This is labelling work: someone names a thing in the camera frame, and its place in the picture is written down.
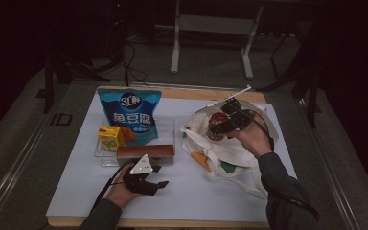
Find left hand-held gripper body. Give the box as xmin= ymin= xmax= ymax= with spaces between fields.
xmin=123 ymin=154 xmax=158 ymax=196

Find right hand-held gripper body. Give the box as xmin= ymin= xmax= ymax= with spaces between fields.
xmin=205 ymin=84 xmax=254 ymax=134

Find red lidded candy jar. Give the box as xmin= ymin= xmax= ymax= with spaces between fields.
xmin=205 ymin=111 xmax=230 ymax=143

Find brown box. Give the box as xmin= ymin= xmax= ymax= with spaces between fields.
xmin=116 ymin=144 xmax=175 ymax=167

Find white tote bag coloured spots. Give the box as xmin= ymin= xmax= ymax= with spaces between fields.
xmin=180 ymin=100 xmax=281 ymax=201

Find clear plastic bin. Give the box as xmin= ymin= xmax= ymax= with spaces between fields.
xmin=94 ymin=117 xmax=176 ymax=168

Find yellow juice carton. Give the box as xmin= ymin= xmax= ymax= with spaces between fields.
xmin=97 ymin=124 xmax=126 ymax=153

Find blue snack bag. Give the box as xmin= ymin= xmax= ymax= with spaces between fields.
xmin=96 ymin=88 xmax=163 ymax=147

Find person's left hand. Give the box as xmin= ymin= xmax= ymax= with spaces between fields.
xmin=106 ymin=177 xmax=145 ymax=210

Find person's right hand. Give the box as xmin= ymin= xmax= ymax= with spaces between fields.
xmin=228 ymin=109 xmax=274 ymax=159

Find black metal stand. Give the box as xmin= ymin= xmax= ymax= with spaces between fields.
xmin=256 ymin=12 xmax=323 ymax=129

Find white metal stand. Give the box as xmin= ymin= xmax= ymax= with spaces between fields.
xmin=170 ymin=0 xmax=265 ymax=81

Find black tripod stand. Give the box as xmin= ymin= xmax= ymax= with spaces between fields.
xmin=42 ymin=0 xmax=129 ymax=115

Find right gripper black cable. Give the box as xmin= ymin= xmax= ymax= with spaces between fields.
xmin=236 ymin=107 xmax=320 ymax=222

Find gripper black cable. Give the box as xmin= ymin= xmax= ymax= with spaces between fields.
xmin=236 ymin=107 xmax=320 ymax=222
xmin=92 ymin=158 xmax=136 ymax=209

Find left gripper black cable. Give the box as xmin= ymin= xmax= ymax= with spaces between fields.
xmin=92 ymin=158 xmax=136 ymax=209

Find aluminium frame rail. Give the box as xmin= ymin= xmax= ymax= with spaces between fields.
xmin=0 ymin=80 xmax=73 ymax=221
xmin=295 ymin=95 xmax=363 ymax=230

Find black floor cables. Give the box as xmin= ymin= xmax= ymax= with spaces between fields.
xmin=120 ymin=39 xmax=150 ymax=88

